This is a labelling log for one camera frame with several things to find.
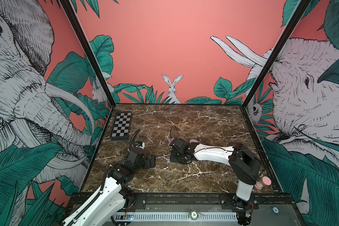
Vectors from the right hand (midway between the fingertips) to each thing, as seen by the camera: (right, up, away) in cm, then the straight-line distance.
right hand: (169, 159), depth 85 cm
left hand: (-11, +4, -6) cm, 13 cm away
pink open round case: (+52, -8, -12) cm, 54 cm away
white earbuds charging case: (+17, +9, +13) cm, 23 cm away
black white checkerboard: (-35, +19, +16) cm, 43 cm away
